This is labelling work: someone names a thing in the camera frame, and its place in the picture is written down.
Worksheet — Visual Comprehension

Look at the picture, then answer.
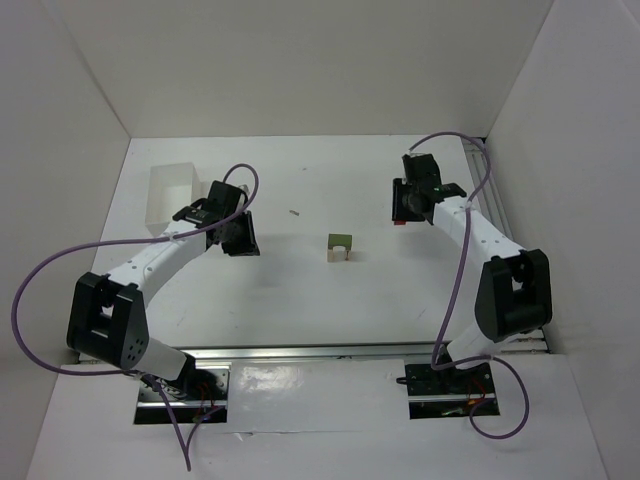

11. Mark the white perforated box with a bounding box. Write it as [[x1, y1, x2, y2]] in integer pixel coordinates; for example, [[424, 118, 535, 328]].
[[145, 163, 201, 237]]

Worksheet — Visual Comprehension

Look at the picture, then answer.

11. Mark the green wood block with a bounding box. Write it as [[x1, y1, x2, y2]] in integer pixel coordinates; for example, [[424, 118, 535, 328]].
[[327, 233, 353, 252]]

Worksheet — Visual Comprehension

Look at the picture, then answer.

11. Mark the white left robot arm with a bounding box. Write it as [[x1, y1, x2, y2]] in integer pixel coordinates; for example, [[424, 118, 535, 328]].
[[66, 181, 260, 399]]

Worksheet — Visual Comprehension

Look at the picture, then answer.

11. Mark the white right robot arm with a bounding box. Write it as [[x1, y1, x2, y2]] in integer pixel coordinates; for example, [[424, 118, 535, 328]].
[[391, 154, 552, 371]]

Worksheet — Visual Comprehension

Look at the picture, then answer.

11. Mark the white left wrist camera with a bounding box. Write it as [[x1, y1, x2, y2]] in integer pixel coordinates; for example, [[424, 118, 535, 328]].
[[237, 184, 250, 206]]

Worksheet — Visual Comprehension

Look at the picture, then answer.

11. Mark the aluminium rail front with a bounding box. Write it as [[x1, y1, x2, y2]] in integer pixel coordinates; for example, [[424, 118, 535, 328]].
[[183, 342, 433, 362]]

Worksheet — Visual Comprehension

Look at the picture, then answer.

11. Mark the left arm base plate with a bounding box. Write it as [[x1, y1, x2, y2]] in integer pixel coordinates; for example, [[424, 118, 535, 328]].
[[133, 364, 231, 425]]

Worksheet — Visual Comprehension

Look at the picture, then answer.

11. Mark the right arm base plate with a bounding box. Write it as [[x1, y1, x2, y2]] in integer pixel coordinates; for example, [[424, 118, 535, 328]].
[[396, 364, 500, 420]]

